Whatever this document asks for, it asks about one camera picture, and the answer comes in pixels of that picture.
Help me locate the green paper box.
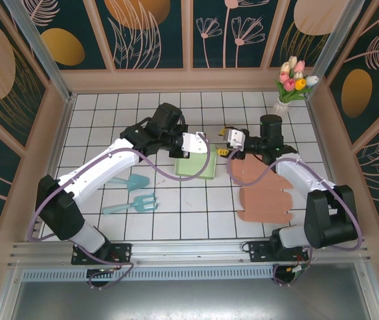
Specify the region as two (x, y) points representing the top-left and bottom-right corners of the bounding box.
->
(175, 143), (219, 181)

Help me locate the pink paper box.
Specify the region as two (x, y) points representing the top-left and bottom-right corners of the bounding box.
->
(227, 153), (293, 223)

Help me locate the white ribbed vase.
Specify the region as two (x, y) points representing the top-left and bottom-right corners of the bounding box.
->
(272, 99), (292, 117)

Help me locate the teal toy shovel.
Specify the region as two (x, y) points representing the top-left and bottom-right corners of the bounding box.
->
(107, 173), (150, 193)

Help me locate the artificial tulip bouquet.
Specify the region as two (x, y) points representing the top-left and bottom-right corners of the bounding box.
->
(274, 55), (320, 105)

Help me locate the teal toy rake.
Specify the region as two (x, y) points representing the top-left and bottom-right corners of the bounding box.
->
(102, 192), (159, 216)

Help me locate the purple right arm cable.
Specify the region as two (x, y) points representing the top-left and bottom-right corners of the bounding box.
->
(226, 146), (365, 287)

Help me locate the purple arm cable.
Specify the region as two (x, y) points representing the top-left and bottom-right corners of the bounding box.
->
(226, 146), (365, 287)
(29, 132), (210, 291)

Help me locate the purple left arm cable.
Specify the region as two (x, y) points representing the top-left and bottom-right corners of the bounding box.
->
(29, 132), (210, 291)

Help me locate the aluminium side rail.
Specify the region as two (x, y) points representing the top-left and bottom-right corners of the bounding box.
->
(305, 98), (355, 236)
(25, 95), (77, 241)

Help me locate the aluminium mounting rail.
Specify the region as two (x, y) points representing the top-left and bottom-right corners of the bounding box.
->
(7, 236), (373, 267)

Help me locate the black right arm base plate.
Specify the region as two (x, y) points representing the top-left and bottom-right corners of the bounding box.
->
(242, 239), (309, 263)

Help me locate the aluminium corner post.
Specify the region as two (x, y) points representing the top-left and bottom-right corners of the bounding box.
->
(2, 0), (77, 101)
(305, 0), (366, 101)

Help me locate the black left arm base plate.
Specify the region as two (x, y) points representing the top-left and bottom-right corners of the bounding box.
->
(71, 242), (133, 266)

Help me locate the grey slotted cable duct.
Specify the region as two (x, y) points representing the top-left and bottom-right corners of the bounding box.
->
(21, 266), (276, 283)

